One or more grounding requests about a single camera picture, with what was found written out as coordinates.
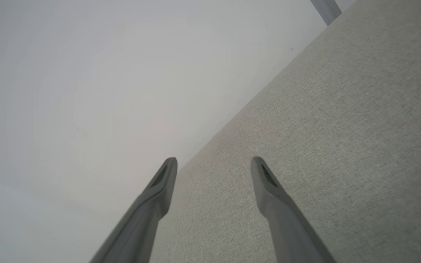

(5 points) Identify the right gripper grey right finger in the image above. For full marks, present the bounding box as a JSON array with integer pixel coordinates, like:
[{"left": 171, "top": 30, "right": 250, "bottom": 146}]
[{"left": 250, "top": 156, "right": 337, "bottom": 263}]

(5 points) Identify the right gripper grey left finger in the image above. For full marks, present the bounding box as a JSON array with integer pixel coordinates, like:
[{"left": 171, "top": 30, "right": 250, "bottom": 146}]
[{"left": 89, "top": 157, "right": 178, "bottom": 263}]

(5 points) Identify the grey metal pole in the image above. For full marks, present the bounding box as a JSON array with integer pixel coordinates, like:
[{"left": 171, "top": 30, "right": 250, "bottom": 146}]
[{"left": 310, "top": 0, "right": 342, "bottom": 26}]

